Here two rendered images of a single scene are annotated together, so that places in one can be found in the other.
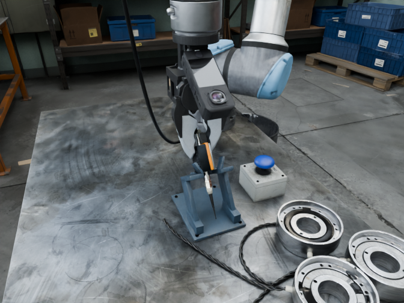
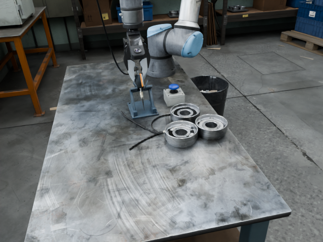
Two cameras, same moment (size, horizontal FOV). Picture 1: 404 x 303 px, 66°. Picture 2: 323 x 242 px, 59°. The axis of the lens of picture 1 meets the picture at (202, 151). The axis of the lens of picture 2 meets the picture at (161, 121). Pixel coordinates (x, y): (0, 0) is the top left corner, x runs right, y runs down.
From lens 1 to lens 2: 0.56 m
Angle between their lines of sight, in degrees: 8
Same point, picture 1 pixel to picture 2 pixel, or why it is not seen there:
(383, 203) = (310, 145)
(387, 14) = not seen: outside the picture
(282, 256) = not seen: hidden behind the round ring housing
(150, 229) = (114, 114)
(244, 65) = (173, 38)
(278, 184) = (180, 98)
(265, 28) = (184, 18)
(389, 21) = not seen: outside the picture
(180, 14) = (124, 16)
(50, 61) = (74, 38)
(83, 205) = (85, 105)
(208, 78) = (135, 42)
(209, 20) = (135, 18)
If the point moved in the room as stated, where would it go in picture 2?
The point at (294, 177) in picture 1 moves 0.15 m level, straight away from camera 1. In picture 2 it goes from (194, 98) to (207, 84)
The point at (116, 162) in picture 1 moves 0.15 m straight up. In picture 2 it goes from (104, 89) to (98, 57)
